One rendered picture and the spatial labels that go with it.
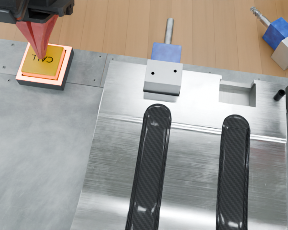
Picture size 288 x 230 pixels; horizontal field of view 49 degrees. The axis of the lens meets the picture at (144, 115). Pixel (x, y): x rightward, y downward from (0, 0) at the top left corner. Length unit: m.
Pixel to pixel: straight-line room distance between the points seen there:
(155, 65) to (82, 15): 0.26
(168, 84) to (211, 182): 0.14
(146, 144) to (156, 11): 0.32
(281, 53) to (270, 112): 0.17
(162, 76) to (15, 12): 0.20
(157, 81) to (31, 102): 0.24
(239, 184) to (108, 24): 0.38
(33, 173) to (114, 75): 0.20
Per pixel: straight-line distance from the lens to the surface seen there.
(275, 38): 0.63
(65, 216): 0.51
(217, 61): 0.61
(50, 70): 0.56
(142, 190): 0.42
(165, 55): 0.47
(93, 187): 0.42
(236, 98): 0.50
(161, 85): 0.44
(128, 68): 0.47
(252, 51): 0.64
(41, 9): 0.50
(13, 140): 0.56
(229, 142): 0.45
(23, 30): 0.53
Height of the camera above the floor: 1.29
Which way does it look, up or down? 67 degrees down
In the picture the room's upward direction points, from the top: 2 degrees clockwise
